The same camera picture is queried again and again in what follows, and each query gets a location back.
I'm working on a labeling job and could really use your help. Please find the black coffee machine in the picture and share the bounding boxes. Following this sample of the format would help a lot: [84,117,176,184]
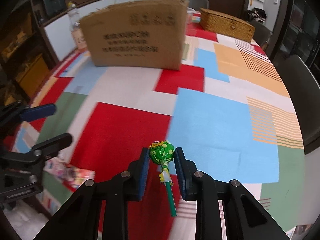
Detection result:
[43,0,67,17]

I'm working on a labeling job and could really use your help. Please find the woven wicker basket box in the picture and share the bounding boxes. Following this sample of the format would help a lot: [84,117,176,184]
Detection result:
[200,8,255,42]

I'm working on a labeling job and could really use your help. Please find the grey chair far end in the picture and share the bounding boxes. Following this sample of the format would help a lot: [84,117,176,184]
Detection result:
[186,0,209,11]

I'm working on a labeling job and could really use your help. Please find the orange drink bottle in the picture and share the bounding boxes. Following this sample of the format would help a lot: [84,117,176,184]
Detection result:
[67,3,87,53]

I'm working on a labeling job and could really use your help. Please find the grey chair right far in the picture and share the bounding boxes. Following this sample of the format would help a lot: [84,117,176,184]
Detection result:
[249,20,272,51]

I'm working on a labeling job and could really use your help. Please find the pink bear snack packet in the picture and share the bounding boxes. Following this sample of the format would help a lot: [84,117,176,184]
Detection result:
[44,157,95,192]

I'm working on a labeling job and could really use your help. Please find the colourful patchwork tablecloth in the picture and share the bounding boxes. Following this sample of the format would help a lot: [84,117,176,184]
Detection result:
[12,24,304,239]

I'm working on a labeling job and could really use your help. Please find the grey chair right near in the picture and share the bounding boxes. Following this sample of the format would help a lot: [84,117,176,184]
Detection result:
[276,55,319,154]

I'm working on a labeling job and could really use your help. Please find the brown cardboard box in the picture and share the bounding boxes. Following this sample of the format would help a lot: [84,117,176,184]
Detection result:
[80,0,188,70]

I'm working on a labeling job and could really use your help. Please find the green lollipop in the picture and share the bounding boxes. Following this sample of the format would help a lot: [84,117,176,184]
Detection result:
[149,140,177,217]

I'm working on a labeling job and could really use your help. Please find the grey chair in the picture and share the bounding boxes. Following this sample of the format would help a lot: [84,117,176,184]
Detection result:
[276,55,319,154]
[249,20,272,51]

